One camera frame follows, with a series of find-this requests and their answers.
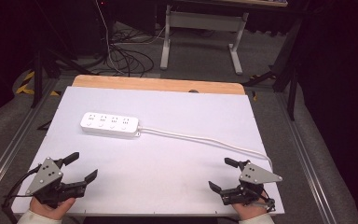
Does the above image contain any white power strip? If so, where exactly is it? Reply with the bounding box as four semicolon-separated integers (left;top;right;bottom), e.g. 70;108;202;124
79;111;142;139

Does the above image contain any person's right hand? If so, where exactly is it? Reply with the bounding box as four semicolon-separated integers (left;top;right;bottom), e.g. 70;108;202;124
231;190;270;221

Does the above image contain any wooden table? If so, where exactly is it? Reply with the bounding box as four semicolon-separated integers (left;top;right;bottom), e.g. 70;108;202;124
71;74;247;96

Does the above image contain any thin white floor cable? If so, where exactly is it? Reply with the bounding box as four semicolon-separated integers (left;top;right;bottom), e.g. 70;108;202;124
94;0;119;74

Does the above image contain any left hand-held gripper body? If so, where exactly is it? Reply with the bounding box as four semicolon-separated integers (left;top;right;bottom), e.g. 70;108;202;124
25;157;89;210

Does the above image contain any bundle of black floor cables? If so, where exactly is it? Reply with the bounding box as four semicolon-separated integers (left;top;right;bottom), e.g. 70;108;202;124
104;29;156;78

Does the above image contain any white power strip cable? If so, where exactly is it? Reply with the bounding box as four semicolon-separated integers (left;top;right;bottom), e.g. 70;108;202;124
137;125;274;172

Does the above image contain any white board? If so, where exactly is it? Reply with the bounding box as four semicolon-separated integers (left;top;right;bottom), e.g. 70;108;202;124
10;86;286;217

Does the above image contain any black metal stand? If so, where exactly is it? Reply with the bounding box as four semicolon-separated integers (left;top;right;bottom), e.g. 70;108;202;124
241;17;306;121
30;46;98;109

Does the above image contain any white metal desk frame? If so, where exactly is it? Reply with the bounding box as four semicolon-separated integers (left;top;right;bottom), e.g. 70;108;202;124
159;4;250;76

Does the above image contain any yellow black floor tape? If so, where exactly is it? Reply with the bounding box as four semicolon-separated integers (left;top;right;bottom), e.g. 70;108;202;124
15;70;61;97

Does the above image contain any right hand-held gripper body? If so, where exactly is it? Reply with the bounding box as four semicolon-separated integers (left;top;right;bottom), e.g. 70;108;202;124
219;160;283;213

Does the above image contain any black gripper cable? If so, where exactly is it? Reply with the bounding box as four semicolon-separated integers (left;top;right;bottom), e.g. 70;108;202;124
1;163;42;224

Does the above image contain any person's left hand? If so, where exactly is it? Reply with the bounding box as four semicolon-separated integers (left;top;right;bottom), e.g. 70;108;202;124
29;196;76;221

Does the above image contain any metal floor rail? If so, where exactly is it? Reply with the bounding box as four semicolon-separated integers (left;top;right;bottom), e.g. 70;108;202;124
0;77;61;201
274;91;334;224

